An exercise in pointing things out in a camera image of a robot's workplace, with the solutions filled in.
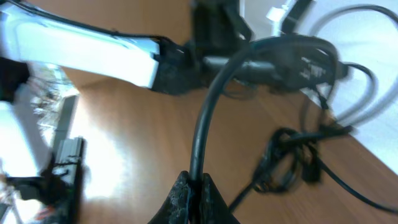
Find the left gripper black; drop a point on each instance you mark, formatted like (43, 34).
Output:
(287, 63)

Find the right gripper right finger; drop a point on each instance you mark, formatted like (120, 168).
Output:
(213, 209)

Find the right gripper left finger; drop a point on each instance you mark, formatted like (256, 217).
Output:
(175, 209)

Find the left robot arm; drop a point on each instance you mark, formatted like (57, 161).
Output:
(155, 62)

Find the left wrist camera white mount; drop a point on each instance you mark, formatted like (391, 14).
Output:
(287, 18)

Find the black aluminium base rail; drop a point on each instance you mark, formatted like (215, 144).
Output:
(58, 186)

